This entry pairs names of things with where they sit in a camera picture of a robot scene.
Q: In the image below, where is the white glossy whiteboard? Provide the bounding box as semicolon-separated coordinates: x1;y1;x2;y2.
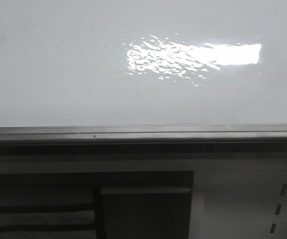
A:
0;0;287;126

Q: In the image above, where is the grey aluminium whiteboard tray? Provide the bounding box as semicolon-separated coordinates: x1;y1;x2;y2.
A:
0;124;287;155

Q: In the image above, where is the white perforated metal panel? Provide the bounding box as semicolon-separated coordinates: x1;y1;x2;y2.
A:
189;170;287;239

